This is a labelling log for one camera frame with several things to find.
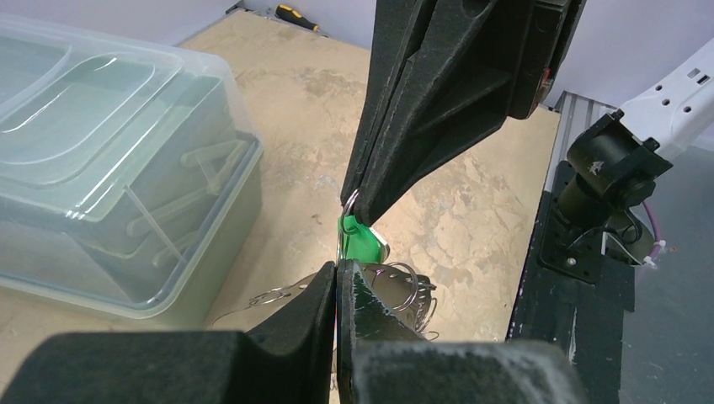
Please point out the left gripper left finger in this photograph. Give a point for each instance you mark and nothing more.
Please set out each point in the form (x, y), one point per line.
(284, 359)

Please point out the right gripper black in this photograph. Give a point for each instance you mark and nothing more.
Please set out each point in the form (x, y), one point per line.
(461, 85)

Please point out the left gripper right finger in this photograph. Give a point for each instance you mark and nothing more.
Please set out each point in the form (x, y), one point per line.
(381, 360)

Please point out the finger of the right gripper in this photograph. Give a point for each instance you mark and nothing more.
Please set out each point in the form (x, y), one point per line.
(398, 32)

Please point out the metal key organizer plate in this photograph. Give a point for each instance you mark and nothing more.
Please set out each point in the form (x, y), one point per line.
(396, 284)

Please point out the green capped key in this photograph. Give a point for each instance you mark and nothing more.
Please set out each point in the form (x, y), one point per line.
(365, 244)

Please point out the metal split keyring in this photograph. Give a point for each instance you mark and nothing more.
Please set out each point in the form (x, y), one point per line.
(342, 234)

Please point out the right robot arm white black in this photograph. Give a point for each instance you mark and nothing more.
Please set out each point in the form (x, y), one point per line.
(618, 159)

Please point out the yellow black screwdriver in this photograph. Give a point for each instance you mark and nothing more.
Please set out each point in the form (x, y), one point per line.
(290, 15)

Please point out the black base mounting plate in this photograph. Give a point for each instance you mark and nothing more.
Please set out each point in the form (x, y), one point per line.
(574, 296)

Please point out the clear plastic storage box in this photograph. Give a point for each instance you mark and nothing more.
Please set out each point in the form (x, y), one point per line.
(129, 174)

